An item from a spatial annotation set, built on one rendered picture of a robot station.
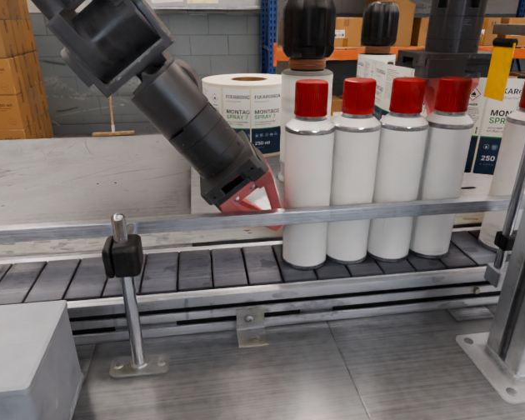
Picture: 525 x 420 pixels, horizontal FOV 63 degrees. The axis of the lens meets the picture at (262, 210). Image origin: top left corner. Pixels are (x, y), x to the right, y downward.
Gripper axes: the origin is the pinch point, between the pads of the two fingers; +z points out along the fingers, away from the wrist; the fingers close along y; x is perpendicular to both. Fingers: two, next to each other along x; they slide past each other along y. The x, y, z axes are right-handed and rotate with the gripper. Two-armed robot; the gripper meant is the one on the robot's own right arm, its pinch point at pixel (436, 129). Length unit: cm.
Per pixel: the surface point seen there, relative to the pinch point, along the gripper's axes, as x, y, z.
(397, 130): 7.9, 8.9, -2.0
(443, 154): 8.0, 3.3, 0.7
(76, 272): 5.4, 43.7, 13.9
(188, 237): 3.2, 31.1, 11.4
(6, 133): -288, 175, 67
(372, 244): 6.8, 9.6, 11.9
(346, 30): -358, -105, -4
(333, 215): 10.3, 15.8, 6.1
